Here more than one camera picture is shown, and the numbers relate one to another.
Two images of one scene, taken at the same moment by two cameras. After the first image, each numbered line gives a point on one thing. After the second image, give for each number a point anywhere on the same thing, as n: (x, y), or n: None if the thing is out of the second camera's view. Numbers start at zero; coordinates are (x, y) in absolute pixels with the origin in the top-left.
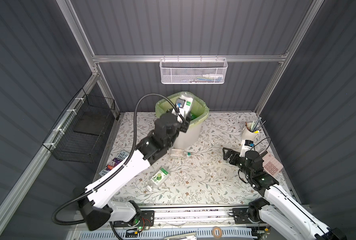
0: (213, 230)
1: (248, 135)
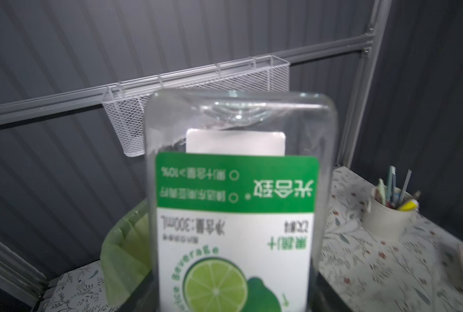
0: None
1: (391, 212)
